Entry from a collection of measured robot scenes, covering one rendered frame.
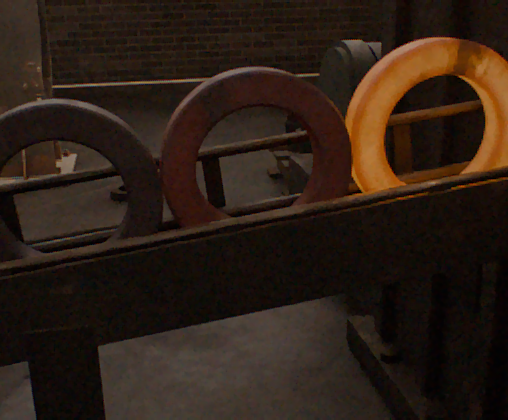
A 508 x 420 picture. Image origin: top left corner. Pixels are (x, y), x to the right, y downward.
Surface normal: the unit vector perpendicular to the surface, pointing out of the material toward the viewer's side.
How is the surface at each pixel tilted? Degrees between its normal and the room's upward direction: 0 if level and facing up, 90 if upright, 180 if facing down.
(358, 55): 35
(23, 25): 90
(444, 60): 90
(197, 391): 0
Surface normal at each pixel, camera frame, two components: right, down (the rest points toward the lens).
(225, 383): -0.02, -0.95
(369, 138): 0.16, 0.31
